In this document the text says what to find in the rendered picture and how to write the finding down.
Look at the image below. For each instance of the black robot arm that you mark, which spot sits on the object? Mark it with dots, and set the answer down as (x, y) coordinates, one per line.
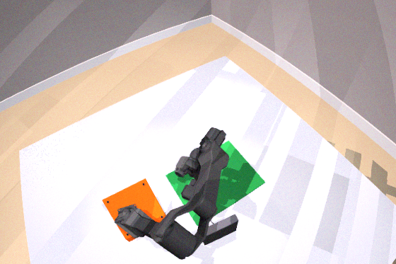
(209, 159)

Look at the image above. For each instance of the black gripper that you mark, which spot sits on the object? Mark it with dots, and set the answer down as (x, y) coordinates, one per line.
(188, 191)

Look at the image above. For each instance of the green circuit board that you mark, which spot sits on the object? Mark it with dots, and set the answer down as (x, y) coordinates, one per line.
(237, 180)

